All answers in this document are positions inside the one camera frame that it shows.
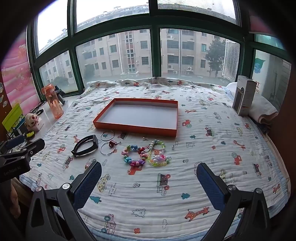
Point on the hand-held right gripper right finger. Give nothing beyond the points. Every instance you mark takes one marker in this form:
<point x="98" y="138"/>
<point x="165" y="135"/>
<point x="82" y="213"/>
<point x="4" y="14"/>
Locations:
<point x="210" y="185"/>

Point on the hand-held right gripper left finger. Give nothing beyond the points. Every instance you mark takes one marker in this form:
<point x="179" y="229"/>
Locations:
<point x="89" y="183"/>

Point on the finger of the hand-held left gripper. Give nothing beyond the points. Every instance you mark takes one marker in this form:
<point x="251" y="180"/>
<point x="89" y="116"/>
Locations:
<point x="34" y="146"/>
<point x="15" y="141"/>

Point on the black smart band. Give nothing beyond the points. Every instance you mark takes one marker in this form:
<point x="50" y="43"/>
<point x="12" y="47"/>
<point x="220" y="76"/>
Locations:
<point x="89" y="142"/>

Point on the orange shallow cardboard box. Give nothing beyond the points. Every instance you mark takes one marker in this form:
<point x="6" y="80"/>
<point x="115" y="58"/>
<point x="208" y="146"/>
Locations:
<point x="138" y="115"/>

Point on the yellow green small gadget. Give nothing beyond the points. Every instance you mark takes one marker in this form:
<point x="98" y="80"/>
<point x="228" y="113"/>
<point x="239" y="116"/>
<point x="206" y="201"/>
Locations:
<point x="30" y="134"/>

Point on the green card holder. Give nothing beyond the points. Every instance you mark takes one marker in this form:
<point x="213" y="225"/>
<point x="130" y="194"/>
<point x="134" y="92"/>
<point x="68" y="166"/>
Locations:
<point x="12" y="117"/>

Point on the white skull figurine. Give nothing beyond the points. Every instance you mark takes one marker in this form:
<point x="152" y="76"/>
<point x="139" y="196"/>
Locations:
<point x="31" y="120"/>

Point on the cartoon printed white blanket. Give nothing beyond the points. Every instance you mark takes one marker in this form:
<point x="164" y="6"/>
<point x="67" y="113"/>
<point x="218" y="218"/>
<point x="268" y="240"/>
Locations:
<point x="175" y="176"/>

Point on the orange transparent water bottle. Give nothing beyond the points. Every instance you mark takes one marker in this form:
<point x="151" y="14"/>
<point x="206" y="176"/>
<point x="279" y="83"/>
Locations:
<point x="54" y="102"/>

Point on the pink cartoon printed curtain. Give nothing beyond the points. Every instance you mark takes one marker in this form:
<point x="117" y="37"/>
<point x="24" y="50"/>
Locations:
<point x="17" y="76"/>

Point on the folded white towel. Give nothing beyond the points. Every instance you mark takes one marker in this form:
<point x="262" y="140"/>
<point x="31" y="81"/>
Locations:
<point x="263" y="109"/>

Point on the grey and white carton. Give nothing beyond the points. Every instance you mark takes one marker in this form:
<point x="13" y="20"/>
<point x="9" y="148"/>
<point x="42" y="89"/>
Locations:
<point x="242" y="97"/>

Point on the white louvred outdoor screen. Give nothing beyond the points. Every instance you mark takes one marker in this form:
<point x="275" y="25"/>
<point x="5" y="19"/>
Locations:
<point x="231" y="60"/>

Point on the blue cartoon window sticker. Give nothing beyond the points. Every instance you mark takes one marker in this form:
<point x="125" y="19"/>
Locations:
<point x="259" y="66"/>

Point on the plain pink curtain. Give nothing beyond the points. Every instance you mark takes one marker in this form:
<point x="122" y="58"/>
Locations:
<point x="260" y="27"/>

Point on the green window frame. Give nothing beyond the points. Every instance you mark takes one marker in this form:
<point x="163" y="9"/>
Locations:
<point x="155" y="24"/>

